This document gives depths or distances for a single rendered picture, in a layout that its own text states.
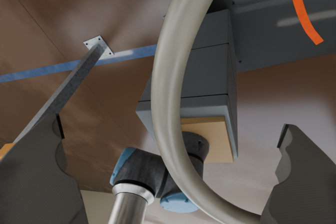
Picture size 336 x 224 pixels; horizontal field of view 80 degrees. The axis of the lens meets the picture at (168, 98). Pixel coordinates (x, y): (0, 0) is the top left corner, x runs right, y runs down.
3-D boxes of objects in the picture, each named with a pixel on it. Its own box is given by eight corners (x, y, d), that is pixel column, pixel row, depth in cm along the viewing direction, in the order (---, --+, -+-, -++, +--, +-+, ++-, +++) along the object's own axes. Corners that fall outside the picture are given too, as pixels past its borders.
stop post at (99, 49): (83, 41, 176) (-19, 154, 104) (100, 34, 167) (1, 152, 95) (98, 59, 188) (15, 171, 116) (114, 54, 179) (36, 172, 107)
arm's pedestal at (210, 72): (243, 62, 158) (249, 164, 101) (182, 70, 177) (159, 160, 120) (236, -3, 125) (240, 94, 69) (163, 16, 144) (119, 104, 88)
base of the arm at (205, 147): (209, 157, 96) (209, 177, 89) (170, 154, 100) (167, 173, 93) (208, 132, 83) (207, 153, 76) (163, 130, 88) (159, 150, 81)
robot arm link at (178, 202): (195, 176, 91) (192, 220, 78) (159, 165, 90) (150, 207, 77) (210, 161, 80) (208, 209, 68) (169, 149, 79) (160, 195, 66)
